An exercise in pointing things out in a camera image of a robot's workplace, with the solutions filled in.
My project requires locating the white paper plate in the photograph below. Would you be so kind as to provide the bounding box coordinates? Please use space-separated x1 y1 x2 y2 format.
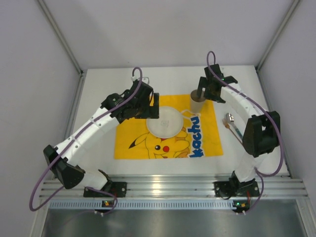
146 106 184 139

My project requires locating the beige paper cup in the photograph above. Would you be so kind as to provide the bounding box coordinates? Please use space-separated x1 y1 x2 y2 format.
190 89 206 114

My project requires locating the metal spoon teal handle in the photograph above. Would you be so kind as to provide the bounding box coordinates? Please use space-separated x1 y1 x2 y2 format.
225 113 243 140

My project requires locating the wooden fork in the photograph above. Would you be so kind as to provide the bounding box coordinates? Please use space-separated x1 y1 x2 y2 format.
222 118 242 144

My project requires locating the yellow pikachu cloth placemat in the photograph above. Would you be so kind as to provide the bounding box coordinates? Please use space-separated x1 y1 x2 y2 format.
114 94 223 159

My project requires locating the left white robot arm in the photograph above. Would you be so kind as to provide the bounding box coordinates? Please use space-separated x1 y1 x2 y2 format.
43 79 159 190

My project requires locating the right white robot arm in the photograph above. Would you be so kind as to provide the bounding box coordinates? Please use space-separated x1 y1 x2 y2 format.
197 64 284 183

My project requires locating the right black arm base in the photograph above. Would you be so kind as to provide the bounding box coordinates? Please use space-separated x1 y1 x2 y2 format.
213 171 260 199

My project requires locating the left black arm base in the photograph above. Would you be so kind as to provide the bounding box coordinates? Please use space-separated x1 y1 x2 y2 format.
83 182 127 198

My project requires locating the aluminium rail frame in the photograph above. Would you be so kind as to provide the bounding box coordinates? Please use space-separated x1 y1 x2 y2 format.
39 174 308 198

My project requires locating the perforated cable duct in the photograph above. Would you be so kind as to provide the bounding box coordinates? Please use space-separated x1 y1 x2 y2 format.
49 199 249 210

